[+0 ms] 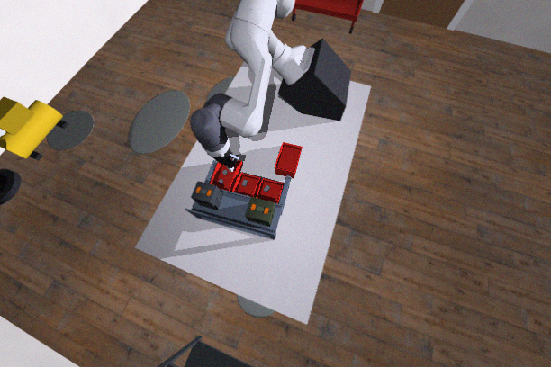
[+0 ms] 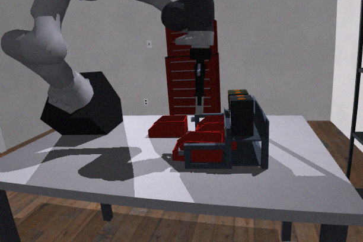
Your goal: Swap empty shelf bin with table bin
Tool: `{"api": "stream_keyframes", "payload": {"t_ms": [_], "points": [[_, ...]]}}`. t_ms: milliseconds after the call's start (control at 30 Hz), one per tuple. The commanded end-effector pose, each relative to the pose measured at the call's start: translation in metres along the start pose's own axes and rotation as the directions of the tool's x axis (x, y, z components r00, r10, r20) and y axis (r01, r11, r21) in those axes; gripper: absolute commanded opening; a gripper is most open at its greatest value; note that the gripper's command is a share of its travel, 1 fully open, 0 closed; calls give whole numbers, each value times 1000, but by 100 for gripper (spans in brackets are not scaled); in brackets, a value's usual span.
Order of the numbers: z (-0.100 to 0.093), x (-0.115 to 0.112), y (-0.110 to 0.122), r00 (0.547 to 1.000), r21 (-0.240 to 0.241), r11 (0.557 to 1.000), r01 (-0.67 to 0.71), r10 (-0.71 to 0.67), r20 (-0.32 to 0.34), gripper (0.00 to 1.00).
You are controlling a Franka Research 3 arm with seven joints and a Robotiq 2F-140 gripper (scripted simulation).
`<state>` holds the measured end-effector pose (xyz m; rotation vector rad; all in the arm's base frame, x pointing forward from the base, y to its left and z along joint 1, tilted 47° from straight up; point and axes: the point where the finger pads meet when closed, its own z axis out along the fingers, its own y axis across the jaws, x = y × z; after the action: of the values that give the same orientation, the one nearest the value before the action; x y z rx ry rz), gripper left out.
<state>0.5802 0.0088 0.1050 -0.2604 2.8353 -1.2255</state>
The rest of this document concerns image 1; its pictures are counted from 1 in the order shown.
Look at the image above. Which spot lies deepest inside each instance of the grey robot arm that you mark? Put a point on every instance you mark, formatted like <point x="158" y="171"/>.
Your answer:
<point x="250" y="35"/>

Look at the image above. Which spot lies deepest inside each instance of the red bin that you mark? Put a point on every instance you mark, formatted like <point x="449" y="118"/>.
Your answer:
<point x="228" y="182"/>
<point x="273" y="193"/>
<point x="287" y="160"/>
<point x="252" y="185"/>

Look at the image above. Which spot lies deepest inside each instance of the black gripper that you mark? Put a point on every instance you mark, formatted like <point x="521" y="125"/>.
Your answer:
<point x="227" y="157"/>

